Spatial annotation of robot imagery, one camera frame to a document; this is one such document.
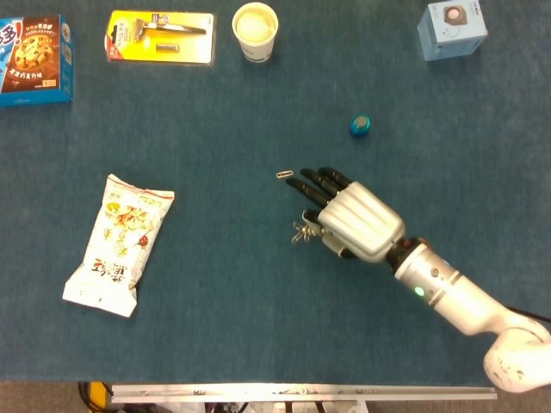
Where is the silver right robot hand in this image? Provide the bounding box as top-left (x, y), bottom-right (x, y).
top-left (286, 166), bottom-right (406, 264)

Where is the teal table cloth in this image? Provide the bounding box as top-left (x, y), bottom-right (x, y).
top-left (0, 0), bottom-right (551, 384)

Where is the light blue cardboard box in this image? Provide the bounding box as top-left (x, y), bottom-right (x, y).
top-left (417, 0), bottom-right (488, 62)

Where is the white paper cup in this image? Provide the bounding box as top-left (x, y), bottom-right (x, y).
top-left (231, 2), bottom-right (280, 64)

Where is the white snack bag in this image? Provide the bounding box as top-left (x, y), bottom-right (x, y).
top-left (62, 173), bottom-right (176, 318)

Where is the yellow razor blister pack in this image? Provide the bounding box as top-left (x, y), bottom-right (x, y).
top-left (104, 9), bottom-right (216, 66)

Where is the yellow object under table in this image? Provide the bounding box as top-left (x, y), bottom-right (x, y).
top-left (88, 380), bottom-right (109, 406)

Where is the blue chocolate cookie box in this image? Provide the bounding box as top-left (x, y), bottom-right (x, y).
top-left (0, 14), bottom-right (75, 108)

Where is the aluminium rail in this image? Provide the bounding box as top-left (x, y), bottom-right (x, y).
top-left (110, 384), bottom-right (498, 404)

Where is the black cable under table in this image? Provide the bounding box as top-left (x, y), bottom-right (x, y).
top-left (77, 381), bottom-right (102, 413)

